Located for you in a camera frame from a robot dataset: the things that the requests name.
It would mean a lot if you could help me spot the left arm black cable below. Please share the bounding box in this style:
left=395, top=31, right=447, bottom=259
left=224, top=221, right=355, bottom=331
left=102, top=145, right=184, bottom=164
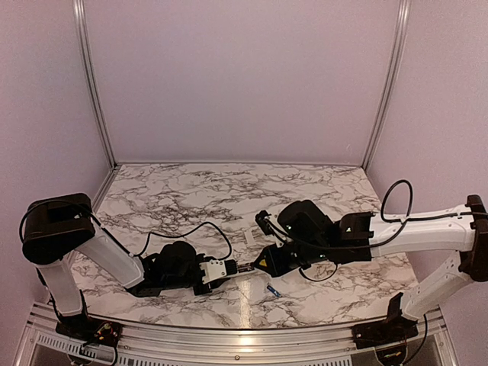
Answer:
left=131, top=221, right=233, bottom=264

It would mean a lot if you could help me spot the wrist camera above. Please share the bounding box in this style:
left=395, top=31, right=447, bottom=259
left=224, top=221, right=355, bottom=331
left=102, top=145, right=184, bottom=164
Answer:
left=255, top=210, right=287, bottom=248
left=199, top=259, right=238, bottom=284

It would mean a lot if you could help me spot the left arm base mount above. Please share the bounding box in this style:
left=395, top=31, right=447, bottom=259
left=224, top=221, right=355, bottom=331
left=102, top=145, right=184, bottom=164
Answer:
left=55, top=309, right=122, bottom=347

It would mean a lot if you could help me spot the white battery cover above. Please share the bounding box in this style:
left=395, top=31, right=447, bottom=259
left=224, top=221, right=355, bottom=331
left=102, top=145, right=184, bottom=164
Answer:
left=244, top=228, right=255, bottom=246

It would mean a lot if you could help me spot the white remote control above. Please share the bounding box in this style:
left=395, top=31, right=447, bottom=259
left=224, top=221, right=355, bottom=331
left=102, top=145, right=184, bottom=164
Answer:
left=236, top=263, right=255, bottom=273

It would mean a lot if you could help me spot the left aluminium frame post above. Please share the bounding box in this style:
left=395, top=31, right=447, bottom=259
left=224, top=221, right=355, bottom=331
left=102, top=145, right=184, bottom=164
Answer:
left=72, top=0, right=117, bottom=170

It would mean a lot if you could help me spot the front aluminium rail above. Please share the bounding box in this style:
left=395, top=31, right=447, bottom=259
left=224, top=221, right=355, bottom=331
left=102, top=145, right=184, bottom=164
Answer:
left=14, top=306, right=458, bottom=365

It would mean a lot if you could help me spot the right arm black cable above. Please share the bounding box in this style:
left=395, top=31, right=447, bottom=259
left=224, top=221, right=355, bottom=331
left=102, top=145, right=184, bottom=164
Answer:
left=380, top=179, right=415, bottom=224

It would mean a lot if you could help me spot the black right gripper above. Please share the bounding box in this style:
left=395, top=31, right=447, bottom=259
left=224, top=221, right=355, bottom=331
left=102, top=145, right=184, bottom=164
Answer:
left=254, top=241, right=329, bottom=278

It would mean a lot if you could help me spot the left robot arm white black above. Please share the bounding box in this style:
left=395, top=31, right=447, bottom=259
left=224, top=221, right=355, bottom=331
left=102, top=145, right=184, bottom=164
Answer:
left=19, top=194, right=207, bottom=339

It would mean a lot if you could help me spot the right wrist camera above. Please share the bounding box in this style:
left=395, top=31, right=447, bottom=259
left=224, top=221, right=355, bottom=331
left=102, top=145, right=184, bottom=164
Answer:
left=255, top=210, right=287, bottom=248

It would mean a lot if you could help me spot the blue battery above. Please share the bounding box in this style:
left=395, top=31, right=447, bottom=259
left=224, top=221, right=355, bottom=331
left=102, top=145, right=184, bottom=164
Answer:
left=266, top=284, right=281, bottom=298

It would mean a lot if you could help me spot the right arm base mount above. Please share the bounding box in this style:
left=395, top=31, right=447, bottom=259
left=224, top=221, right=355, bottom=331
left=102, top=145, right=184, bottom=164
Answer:
left=352, top=292, right=419, bottom=349

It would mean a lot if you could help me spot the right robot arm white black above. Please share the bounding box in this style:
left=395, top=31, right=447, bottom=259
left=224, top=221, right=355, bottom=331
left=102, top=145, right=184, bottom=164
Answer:
left=253, top=194, right=487, bottom=342

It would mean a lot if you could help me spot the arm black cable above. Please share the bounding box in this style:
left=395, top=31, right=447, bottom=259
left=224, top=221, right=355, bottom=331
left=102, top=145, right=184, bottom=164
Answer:
left=380, top=179, right=415, bottom=224
left=131, top=221, right=233, bottom=264

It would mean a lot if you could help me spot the aluminium frame post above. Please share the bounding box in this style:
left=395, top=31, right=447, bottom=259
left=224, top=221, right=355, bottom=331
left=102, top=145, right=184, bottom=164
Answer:
left=72, top=0, right=117, bottom=170
left=361, top=0, right=412, bottom=173

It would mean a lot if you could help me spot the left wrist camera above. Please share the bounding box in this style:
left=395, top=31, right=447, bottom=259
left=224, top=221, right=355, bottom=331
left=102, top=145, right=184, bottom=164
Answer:
left=199, top=259, right=238, bottom=284

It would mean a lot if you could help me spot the right aluminium frame post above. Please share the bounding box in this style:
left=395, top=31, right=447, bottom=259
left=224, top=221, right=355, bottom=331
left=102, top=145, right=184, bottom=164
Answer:
left=361, top=0, right=412, bottom=173

